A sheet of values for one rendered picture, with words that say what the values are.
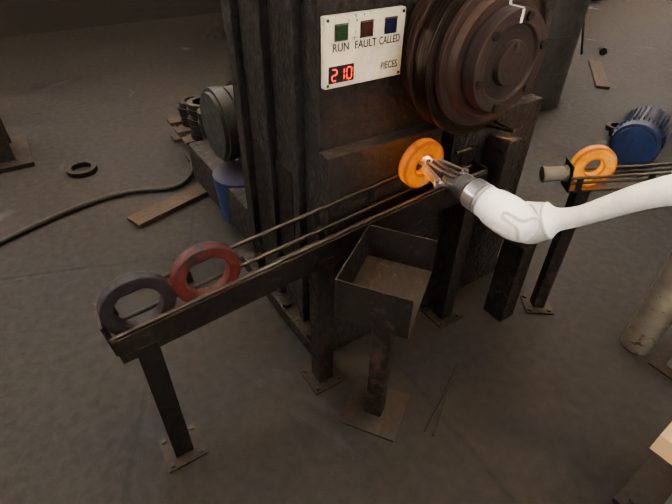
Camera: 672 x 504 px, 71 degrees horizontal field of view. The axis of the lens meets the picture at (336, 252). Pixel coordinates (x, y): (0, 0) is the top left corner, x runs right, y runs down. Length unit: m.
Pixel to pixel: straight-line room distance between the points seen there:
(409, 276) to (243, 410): 0.81
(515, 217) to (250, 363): 1.17
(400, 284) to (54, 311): 1.60
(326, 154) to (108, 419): 1.20
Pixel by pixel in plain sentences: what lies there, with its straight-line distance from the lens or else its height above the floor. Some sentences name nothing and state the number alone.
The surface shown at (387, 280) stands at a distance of 1.37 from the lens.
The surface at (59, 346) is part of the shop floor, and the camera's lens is 2.26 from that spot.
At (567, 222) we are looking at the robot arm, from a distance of 1.38.
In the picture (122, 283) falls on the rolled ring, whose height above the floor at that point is 0.75.
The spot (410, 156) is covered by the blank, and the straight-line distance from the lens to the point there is 1.43.
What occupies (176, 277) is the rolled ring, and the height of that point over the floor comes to 0.71.
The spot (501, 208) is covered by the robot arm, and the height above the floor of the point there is 0.86.
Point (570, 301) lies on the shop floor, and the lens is 2.43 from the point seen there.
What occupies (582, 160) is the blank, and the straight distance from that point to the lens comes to 1.92.
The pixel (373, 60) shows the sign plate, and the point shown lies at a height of 1.11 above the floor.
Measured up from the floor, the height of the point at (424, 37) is 1.18.
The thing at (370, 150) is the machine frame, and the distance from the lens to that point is 1.47.
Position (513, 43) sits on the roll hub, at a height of 1.17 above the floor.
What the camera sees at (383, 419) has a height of 0.01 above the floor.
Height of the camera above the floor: 1.51
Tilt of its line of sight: 38 degrees down
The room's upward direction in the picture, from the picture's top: 1 degrees clockwise
